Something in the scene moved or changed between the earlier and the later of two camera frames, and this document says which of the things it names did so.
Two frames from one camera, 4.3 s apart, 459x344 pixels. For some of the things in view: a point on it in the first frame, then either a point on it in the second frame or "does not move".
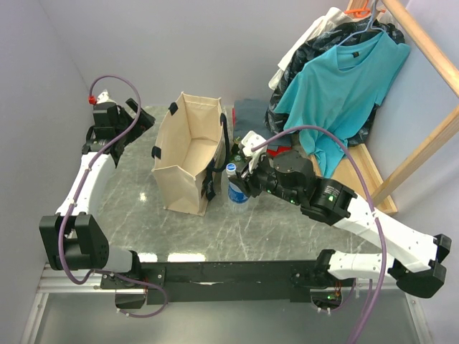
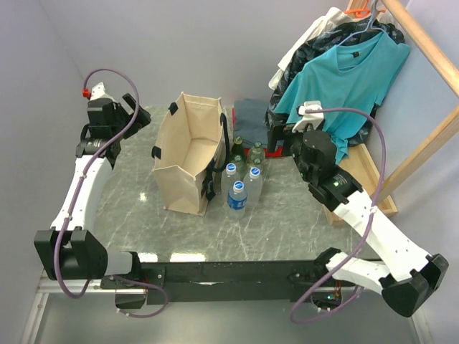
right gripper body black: x=264 y=178 → x=292 y=143
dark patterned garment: x=341 y=34 does not move
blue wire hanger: x=371 y=24 does not move
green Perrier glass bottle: x=235 y=156 does not move
